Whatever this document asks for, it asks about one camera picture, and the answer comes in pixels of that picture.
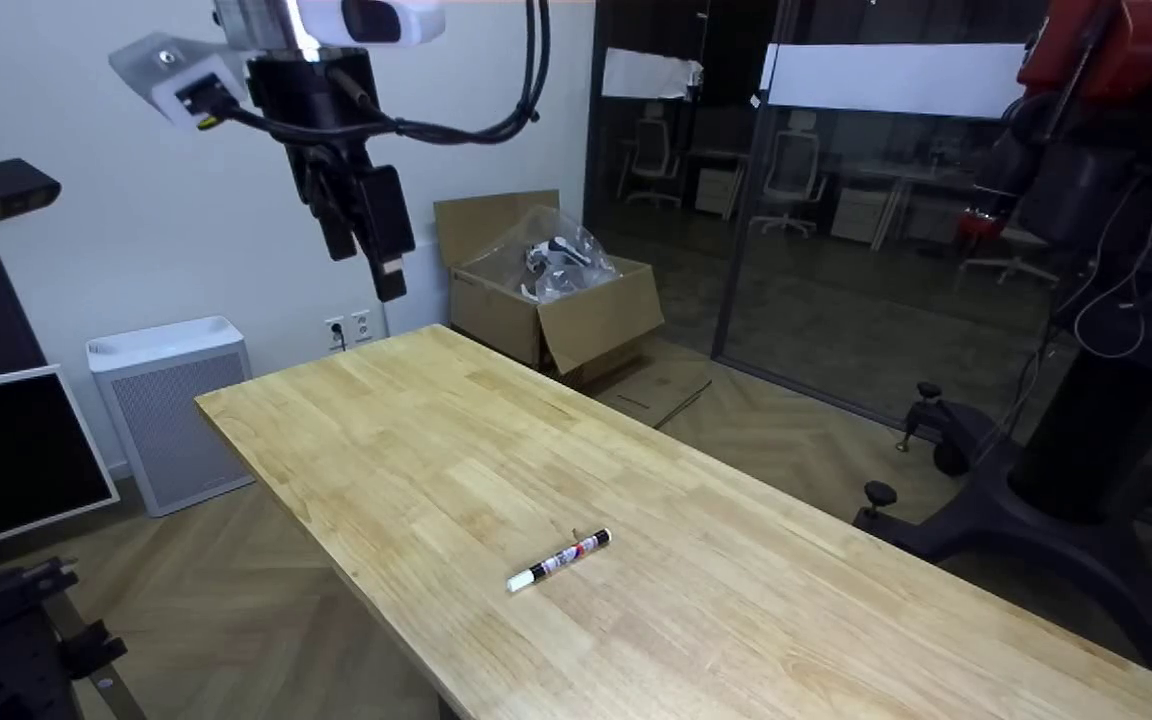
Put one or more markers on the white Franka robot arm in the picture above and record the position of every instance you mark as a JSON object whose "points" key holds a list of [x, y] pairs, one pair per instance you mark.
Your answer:
{"points": [[337, 16]]}

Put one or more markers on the small frosted glass strip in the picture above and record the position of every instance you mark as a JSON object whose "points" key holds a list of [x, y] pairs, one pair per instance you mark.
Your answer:
{"points": [[653, 74]]}

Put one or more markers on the grey office chair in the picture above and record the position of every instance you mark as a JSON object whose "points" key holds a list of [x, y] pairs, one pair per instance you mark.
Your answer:
{"points": [[791, 173], [653, 155]]}

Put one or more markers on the red black pedestal robot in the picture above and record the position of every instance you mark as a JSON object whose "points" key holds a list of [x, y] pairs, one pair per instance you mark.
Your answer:
{"points": [[1111, 305]]}

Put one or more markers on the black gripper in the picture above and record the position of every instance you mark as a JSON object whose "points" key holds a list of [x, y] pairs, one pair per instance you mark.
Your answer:
{"points": [[319, 112]]}

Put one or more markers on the clear plastic bag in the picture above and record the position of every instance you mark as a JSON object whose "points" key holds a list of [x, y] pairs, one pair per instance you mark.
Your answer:
{"points": [[559, 264]]}

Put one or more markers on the black glass door frame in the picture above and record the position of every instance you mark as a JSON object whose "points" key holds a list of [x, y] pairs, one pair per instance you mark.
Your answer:
{"points": [[742, 200]]}

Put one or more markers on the white air purifier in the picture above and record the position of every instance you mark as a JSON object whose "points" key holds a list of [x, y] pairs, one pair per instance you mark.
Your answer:
{"points": [[173, 415]]}

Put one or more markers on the black white-framed monitor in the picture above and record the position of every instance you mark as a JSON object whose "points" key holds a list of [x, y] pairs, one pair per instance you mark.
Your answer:
{"points": [[9, 462]]}

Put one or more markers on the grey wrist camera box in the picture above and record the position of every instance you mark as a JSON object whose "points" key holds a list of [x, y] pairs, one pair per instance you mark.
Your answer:
{"points": [[171, 74]]}

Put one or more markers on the flat cardboard sheet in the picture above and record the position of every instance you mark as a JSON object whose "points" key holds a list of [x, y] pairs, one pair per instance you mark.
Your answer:
{"points": [[656, 387]]}

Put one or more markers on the white-capped black silver marker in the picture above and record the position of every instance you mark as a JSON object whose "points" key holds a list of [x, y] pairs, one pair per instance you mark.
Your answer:
{"points": [[559, 560]]}

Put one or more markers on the open cardboard box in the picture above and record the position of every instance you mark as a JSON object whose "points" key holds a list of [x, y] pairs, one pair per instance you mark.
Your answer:
{"points": [[561, 323]]}

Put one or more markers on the black tripod stand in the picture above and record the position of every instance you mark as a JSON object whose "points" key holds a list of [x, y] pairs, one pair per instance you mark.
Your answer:
{"points": [[9, 642]]}

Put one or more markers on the white wall outlet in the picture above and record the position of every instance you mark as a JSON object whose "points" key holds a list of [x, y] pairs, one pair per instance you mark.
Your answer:
{"points": [[349, 330]]}

